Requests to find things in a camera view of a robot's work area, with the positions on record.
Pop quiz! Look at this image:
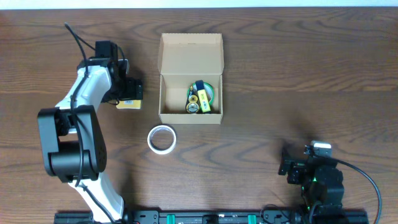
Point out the yellow sticky note pad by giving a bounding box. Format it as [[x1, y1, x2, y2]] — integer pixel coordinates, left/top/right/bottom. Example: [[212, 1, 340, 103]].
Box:
[[116, 100, 142, 110]]

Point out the white tape roll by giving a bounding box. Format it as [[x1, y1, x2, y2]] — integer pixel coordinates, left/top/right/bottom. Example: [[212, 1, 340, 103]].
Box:
[[147, 124, 177, 156]]

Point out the brown cardboard box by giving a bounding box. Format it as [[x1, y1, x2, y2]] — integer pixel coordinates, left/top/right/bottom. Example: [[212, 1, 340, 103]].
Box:
[[158, 33, 224, 124]]

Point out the yellow blue highlighter pen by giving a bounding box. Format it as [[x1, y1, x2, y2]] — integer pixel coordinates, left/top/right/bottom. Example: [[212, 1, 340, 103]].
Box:
[[195, 80, 211, 114]]

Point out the green tape roll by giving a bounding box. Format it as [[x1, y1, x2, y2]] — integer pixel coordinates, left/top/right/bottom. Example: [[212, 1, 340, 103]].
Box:
[[187, 82, 215, 105]]

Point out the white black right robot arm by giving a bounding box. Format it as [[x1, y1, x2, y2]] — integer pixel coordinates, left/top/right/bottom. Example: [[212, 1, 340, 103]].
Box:
[[278, 149, 345, 223]]

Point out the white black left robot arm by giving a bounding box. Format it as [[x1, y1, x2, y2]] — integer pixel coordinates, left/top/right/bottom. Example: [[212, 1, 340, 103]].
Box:
[[37, 57, 136, 223]]

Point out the black aluminium mounting rail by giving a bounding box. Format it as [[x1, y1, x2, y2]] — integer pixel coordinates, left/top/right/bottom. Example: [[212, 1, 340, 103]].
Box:
[[53, 210, 369, 224]]

